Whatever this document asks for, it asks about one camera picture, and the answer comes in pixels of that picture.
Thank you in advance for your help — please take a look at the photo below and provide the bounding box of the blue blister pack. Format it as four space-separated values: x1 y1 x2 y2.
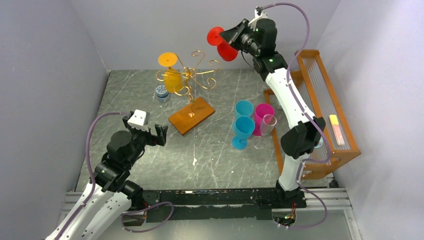
314 137 324 149

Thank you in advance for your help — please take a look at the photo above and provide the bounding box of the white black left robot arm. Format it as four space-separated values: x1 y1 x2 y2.
47 124 168 240

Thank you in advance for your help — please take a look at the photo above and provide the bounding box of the gold wire glass rack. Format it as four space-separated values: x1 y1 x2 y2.
155 50 222 104

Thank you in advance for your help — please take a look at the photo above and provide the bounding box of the blue cleaning gel jar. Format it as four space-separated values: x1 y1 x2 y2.
155 84 170 103

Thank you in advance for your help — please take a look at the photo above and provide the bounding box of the wooden tiered shelf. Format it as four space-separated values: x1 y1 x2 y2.
263 49 362 181

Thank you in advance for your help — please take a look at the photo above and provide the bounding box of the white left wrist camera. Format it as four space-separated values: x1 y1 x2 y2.
127 109 150 131

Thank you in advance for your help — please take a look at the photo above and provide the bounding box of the light blue wine glass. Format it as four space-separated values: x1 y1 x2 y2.
234 100 254 119

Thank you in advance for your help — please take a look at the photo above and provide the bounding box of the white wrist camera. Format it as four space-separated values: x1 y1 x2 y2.
248 7 268 30
127 109 150 131

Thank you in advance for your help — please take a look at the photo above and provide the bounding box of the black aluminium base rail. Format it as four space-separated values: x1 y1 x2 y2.
62 187 352 223

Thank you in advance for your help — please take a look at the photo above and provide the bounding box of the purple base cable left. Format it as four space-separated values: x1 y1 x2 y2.
120 201 175 233

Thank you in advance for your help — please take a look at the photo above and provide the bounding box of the pink wine glass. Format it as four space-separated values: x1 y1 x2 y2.
252 103 275 136

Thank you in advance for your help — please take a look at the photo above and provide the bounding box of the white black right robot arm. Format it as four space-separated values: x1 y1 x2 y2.
219 18 326 208

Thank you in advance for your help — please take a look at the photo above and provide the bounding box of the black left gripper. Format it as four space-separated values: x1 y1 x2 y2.
123 117 168 167

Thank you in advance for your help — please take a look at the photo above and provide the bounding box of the clear wine glass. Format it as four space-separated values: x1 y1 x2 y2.
253 114 277 150

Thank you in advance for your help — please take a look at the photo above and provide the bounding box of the yellow wine glass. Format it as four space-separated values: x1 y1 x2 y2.
157 52 183 94

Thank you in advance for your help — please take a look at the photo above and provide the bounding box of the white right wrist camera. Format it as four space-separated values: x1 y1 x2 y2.
248 7 268 30

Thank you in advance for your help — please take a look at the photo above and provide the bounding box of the wooden rack base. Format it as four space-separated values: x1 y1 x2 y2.
168 97 215 136

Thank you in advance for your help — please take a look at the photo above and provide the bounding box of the red wine glass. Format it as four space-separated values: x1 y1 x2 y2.
206 26 238 62

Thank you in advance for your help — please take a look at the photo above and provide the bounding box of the dark blue wine glass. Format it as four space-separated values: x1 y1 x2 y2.
231 116 255 150

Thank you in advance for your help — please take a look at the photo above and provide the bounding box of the yellow orange marker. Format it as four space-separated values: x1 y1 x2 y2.
329 114 345 146

